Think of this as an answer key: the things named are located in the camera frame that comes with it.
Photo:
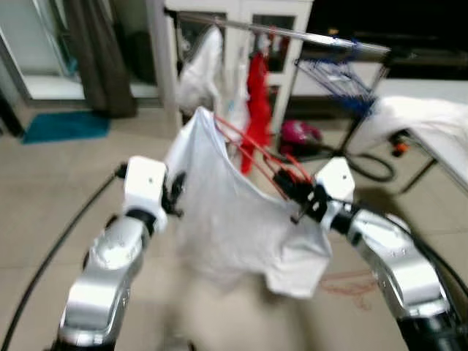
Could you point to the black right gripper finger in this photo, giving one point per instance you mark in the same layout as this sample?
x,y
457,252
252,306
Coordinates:
x,y
285,183
293,173

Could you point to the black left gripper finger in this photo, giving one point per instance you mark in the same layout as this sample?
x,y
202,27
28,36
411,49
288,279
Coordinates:
x,y
180,183
170,183

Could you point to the red plastic hanger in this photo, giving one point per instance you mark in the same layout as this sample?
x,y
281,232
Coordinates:
x,y
256,150

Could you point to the white t-shirt dark print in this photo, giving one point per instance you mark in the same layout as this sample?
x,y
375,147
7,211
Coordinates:
x,y
234,219

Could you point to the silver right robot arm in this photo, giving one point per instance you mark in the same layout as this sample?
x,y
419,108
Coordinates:
x,y
402,278

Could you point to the blue plastic hanger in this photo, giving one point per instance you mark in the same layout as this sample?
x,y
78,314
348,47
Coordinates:
x,y
355,99
329,80

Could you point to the pink vacuum cleaner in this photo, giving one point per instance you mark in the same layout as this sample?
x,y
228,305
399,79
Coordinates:
x,y
300,135

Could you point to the plain red shirt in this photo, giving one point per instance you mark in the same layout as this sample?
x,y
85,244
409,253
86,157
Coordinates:
x,y
257,102

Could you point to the white shirt grey trim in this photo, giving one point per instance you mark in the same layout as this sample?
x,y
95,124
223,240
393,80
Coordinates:
x,y
199,73

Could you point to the teal floor mat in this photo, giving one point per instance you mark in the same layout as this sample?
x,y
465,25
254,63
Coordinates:
x,y
66,126

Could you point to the white crumpled cloth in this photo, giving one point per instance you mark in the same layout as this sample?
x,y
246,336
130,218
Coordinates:
x,y
424,117

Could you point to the grey curtain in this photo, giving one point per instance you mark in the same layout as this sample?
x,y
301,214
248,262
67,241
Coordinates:
x,y
102,58

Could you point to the grey table black legs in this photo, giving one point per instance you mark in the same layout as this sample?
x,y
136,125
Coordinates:
x,y
450,157

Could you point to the metal clothes rack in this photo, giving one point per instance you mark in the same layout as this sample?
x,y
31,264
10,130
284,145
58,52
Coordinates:
x,y
358,45

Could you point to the white glass-door cabinet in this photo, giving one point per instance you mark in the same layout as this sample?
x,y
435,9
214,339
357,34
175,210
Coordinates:
x,y
241,9

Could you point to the black television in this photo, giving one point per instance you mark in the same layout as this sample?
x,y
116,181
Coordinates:
x,y
395,22

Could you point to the glass sliding door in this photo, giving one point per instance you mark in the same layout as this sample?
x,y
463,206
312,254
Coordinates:
x,y
36,44

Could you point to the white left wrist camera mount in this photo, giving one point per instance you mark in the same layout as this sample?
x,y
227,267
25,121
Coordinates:
x,y
145,183

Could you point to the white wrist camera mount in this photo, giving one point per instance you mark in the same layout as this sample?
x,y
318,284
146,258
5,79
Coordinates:
x,y
145,183
335,183

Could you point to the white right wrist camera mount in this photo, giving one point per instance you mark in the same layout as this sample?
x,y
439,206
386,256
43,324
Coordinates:
x,y
335,183

